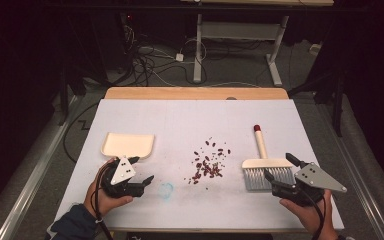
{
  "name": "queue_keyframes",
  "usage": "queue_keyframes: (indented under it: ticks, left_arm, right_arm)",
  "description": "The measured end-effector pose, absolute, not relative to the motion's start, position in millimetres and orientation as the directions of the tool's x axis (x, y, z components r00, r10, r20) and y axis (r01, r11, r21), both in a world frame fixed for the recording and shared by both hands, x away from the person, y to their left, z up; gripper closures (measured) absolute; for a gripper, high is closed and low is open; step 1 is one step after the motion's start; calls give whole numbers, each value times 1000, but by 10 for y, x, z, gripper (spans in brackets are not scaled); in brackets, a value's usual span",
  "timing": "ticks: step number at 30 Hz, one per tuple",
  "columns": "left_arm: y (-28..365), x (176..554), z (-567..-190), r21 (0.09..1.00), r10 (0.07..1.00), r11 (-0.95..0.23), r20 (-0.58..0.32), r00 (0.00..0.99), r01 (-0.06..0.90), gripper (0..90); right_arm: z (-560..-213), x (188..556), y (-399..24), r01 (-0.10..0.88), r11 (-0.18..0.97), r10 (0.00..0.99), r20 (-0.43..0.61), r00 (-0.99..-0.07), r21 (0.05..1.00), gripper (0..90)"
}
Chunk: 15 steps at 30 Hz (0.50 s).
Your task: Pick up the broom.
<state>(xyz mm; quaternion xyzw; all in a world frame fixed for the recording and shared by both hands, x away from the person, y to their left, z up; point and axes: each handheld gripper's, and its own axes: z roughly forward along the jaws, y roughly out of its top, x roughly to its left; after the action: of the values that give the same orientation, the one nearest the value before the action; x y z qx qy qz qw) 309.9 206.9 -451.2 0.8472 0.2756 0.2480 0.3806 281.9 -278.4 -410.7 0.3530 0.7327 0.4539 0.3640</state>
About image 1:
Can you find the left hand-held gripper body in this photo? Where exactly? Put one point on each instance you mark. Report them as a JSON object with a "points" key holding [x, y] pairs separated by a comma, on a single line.
{"points": [[122, 170]]}

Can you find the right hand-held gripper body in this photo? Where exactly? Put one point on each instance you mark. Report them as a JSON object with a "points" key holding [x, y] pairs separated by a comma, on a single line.
{"points": [[316, 178]]}

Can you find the cream dustpan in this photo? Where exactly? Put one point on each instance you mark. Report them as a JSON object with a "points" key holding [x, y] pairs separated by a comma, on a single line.
{"points": [[128, 145]]}

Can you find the cream hand brush grey bristles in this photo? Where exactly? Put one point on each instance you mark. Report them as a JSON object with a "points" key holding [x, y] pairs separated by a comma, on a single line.
{"points": [[266, 163]]}

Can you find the person's right hand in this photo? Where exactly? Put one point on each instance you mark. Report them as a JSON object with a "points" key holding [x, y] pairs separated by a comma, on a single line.
{"points": [[308, 216]]}

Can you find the person's left hand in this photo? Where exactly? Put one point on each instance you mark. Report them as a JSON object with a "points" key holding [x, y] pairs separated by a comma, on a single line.
{"points": [[95, 200]]}

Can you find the scattered red beans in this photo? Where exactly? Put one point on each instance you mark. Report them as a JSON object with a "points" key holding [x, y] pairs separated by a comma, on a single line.
{"points": [[206, 170]]}

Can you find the white table cover board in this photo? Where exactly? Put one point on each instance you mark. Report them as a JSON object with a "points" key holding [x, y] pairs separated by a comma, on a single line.
{"points": [[186, 120]]}

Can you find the black stand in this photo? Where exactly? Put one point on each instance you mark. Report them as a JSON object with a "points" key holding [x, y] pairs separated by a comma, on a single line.
{"points": [[338, 100]]}

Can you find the wooden table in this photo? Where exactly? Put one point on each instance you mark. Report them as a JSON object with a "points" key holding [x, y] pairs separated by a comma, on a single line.
{"points": [[193, 93]]}

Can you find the grey round table grommet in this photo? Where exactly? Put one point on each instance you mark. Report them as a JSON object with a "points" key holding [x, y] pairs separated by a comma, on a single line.
{"points": [[231, 98]]}

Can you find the white power adapter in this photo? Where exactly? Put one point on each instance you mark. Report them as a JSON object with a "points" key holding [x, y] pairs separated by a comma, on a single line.
{"points": [[179, 57]]}

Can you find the light wooden desk top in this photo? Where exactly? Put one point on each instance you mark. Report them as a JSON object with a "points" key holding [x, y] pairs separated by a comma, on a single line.
{"points": [[263, 2]]}

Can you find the metal floor rail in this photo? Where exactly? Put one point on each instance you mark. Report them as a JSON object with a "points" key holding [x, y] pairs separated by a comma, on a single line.
{"points": [[356, 180], [30, 186]]}

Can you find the white metal desk frame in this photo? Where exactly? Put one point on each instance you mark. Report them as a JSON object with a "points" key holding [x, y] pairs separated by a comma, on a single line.
{"points": [[240, 30]]}

